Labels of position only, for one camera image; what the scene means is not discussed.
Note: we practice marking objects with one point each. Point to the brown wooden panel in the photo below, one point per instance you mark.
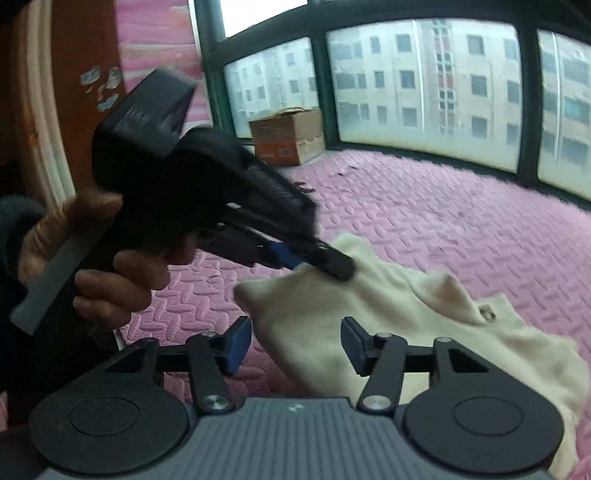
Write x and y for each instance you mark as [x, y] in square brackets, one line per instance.
[83, 37]

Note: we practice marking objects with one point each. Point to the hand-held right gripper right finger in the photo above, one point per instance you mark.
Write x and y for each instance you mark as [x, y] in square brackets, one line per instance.
[351, 344]

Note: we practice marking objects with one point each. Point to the pale blue sticker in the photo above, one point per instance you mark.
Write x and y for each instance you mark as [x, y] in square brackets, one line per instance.
[114, 78]
[90, 76]
[107, 102]

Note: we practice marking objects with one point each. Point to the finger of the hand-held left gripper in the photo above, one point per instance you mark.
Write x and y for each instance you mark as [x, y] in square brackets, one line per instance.
[281, 254]
[334, 265]

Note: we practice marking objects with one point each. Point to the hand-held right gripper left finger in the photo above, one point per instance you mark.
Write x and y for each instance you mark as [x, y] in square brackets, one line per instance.
[240, 346]

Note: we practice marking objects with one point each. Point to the green window frame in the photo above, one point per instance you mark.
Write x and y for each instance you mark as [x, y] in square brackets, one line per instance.
[321, 92]

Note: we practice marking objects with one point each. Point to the white moulded frame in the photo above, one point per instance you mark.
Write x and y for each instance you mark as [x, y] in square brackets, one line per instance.
[46, 92]

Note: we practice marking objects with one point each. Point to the pink foam floor mat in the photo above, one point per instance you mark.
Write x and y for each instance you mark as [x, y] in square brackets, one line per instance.
[461, 221]

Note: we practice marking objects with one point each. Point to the cream pants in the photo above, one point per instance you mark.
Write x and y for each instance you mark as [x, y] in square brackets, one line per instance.
[415, 332]

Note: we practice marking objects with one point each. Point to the apartment building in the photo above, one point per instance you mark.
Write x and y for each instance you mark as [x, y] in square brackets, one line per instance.
[415, 69]

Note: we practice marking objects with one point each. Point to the person's left hand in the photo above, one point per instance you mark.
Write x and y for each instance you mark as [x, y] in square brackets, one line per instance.
[124, 286]

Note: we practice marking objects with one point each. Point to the pink wall covering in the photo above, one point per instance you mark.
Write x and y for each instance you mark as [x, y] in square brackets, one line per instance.
[147, 37]

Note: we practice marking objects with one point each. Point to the person's left forearm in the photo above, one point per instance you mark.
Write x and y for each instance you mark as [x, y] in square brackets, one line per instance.
[11, 240]

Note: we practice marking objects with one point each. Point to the brown cardboard box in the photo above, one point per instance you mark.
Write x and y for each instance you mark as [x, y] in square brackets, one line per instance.
[281, 134]

